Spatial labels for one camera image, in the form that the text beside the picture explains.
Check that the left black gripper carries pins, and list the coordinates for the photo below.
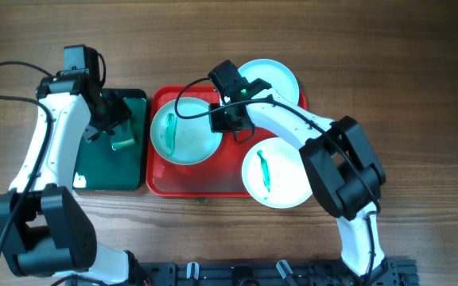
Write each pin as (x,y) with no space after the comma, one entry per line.
(122,113)

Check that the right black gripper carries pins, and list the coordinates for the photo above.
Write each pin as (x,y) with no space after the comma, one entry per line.
(218,125)

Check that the green yellow sponge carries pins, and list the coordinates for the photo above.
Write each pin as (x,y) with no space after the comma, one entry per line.
(123,136)

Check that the white plate green smear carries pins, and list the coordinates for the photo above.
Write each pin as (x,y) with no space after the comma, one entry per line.
(182,141)

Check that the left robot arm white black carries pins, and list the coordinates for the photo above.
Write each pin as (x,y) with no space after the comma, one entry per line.
(43,230)

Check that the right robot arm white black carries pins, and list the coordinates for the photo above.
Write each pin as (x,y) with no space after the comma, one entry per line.
(343,170)

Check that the dark green tray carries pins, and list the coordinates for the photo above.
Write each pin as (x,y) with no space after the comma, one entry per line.
(100,168)

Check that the red plastic tray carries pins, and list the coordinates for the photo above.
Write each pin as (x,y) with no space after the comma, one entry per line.
(218,176)

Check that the white plate top right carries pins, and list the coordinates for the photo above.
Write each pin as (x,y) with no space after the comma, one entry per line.
(275,73)

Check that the white plate bottom right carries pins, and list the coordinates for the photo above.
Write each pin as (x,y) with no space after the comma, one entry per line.
(273,174)

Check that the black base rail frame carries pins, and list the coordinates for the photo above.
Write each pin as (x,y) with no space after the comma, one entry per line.
(390,271)

